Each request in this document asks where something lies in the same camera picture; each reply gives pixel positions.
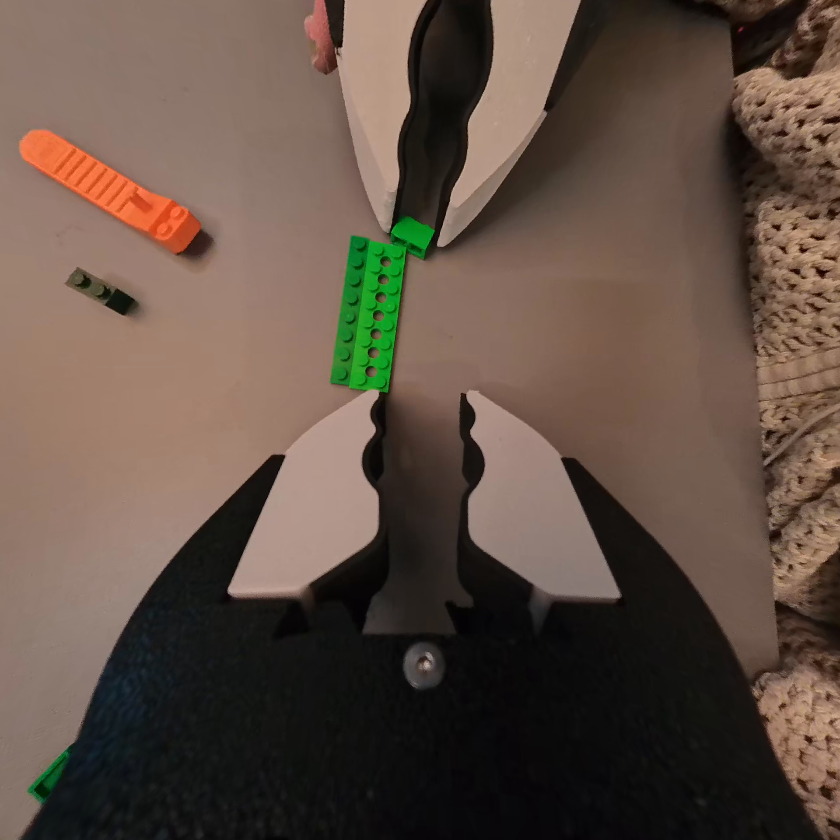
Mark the person's right hand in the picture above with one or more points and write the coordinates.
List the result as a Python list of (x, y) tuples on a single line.
[(320, 36)]

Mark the cream knit sweater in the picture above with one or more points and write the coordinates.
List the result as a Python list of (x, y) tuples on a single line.
[(800, 262)]

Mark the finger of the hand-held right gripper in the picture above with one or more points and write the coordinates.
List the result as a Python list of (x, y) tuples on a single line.
[(518, 85), (377, 85)]

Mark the green flat lego tile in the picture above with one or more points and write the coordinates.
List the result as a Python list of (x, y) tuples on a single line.
[(49, 778)]

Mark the wide green lego plate with holes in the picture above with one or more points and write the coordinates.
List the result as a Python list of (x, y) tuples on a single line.
[(396, 282)]

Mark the orange brick separator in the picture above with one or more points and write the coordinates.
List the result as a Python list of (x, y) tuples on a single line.
[(98, 177)]

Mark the small dark green grey brick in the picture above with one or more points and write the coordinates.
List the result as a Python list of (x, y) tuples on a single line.
[(98, 290)]

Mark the small bright green lego brick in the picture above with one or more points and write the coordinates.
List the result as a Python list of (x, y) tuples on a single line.
[(412, 233)]

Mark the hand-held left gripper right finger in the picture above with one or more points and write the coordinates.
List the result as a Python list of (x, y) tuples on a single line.
[(535, 518)]

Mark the narrow green lego plate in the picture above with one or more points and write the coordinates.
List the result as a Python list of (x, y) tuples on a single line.
[(346, 315)]

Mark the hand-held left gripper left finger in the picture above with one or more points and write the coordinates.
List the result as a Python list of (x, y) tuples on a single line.
[(315, 512)]

